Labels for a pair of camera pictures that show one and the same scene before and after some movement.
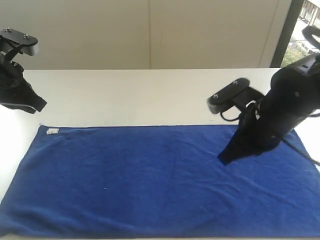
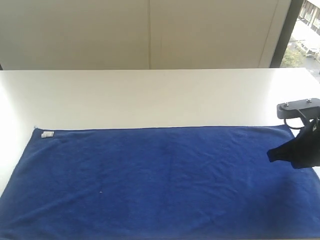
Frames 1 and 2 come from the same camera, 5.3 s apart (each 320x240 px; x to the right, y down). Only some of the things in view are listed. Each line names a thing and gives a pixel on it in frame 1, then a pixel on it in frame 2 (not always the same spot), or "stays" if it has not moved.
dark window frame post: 294,8 stays
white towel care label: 52,131 to 47,134
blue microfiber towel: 160,180 stays
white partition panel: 73,34 stays
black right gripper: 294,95 to 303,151
